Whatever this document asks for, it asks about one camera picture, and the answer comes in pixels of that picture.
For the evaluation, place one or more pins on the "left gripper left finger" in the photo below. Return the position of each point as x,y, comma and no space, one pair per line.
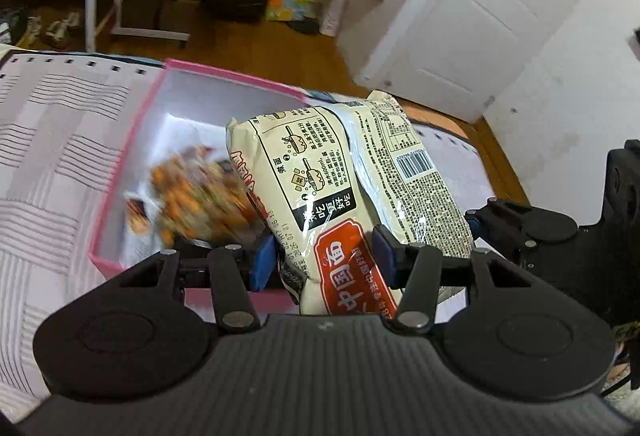
234,272

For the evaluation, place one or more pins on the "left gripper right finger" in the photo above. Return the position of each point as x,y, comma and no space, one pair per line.
413,269

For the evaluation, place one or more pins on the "clear bag coated peanuts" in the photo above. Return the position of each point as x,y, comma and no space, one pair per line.
192,195

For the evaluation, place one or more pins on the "beige instant noodle pack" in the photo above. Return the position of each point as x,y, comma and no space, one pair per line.
323,177

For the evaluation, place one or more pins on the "pink storage box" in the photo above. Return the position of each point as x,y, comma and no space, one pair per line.
165,156

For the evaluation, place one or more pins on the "patterned bed sheet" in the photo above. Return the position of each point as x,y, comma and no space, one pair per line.
77,131

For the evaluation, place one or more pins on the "white door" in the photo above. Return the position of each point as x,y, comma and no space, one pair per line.
458,56

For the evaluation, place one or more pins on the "colourful gift bag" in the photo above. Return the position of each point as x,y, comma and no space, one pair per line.
291,10

